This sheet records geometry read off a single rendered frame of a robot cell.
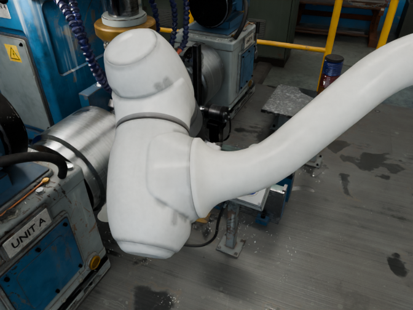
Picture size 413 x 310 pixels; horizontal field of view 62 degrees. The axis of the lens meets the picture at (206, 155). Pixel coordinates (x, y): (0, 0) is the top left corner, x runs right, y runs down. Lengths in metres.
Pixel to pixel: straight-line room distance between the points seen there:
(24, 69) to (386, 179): 1.29
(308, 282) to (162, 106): 0.72
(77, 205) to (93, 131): 0.20
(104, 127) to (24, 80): 0.40
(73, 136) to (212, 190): 0.56
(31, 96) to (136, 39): 0.85
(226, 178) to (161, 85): 0.14
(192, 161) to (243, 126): 1.18
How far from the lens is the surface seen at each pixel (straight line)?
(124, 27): 1.06
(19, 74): 1.26
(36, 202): 0.75
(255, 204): 0.83
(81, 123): 0.95
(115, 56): 0.45
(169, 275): 1.01
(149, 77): 0.44
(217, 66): 1.40
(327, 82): 1.22
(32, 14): 1.12
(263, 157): 0.41
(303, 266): 1.05
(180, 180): 0.39
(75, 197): 0.83
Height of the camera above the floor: 1.63
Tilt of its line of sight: 37 degrees down
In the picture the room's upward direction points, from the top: straight up
